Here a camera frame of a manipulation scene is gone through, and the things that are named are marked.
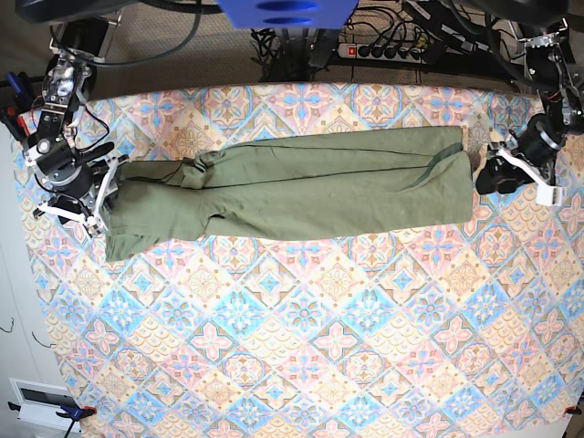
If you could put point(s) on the colourful patterned tablecloth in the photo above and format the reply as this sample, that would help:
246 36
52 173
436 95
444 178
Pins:
457 330

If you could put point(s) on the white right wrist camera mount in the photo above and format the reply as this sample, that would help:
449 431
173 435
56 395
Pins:
67 199

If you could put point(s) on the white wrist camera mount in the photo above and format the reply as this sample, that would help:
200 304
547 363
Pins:
67 199
543 177

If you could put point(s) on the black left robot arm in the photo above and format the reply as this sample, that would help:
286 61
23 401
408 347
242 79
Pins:
530 156

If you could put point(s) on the blue orange clamp lower left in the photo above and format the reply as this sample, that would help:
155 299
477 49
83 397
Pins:
63 418

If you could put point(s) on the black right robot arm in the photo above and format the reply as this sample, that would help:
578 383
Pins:
71 76

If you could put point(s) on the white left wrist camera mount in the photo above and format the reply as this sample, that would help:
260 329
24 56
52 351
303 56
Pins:
543 177

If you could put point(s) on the white wall outlet box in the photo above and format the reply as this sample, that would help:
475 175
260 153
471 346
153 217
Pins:
40 393

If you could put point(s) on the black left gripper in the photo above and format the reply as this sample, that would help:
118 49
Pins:
499 176

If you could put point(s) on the white power strip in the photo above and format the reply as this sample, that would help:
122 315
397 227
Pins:
379 52

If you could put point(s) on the olive green t-shirt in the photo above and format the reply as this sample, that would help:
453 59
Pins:
298 188

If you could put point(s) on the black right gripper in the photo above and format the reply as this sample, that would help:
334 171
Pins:
102 178

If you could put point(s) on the orange clamp lower right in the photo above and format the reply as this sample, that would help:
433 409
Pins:
573 410

